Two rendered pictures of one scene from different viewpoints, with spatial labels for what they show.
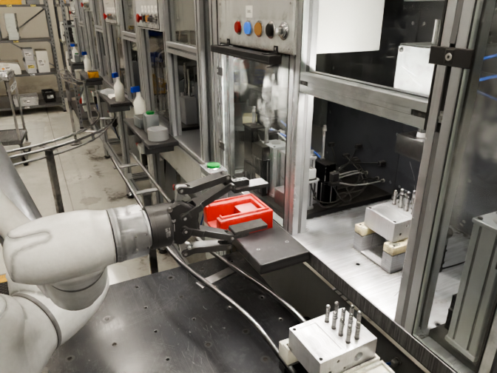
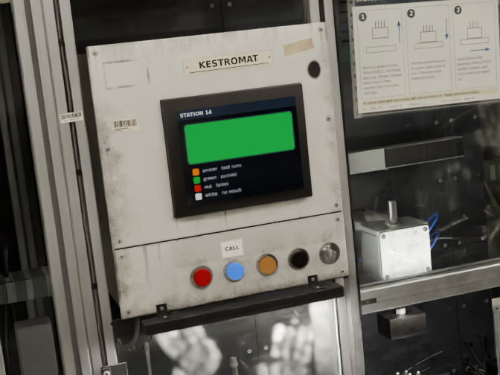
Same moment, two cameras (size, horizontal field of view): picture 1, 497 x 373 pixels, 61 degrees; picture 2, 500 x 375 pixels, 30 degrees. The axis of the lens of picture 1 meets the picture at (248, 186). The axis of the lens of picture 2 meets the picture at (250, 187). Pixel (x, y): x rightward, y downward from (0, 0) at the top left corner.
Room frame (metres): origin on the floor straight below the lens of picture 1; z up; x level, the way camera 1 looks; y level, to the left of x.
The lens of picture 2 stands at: (0.90, 1.56, 1.82)
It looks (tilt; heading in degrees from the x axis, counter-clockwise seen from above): 9 degrees down; 279
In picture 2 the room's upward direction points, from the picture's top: 6 degrees counter-clockwise
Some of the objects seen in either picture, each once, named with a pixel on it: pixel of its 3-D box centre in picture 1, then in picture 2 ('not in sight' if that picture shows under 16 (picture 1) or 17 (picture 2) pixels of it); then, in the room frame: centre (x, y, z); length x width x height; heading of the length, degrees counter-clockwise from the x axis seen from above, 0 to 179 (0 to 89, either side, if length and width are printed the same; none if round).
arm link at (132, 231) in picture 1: (129, 232); not in sight; (0.62, 0.20, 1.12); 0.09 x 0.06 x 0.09; 27
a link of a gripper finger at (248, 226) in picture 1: (248, 226); not in sight; (0.72, 0.00, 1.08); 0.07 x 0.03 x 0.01; 117
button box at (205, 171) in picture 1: (216, 183); not in sight; (1.20, 0.10, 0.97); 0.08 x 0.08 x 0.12; 27
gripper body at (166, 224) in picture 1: (171, 223); not in sight; (0.65, 0.13, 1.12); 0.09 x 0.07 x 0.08; 117
